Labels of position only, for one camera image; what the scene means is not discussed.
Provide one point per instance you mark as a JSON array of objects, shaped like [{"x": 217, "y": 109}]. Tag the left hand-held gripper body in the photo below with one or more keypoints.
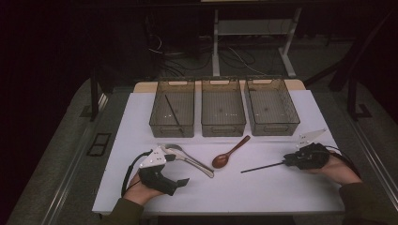
[{"x": 153, "y": 159}]

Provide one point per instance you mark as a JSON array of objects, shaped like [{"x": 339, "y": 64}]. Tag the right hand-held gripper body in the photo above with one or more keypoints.
[{"x": 313, "y": 156}]

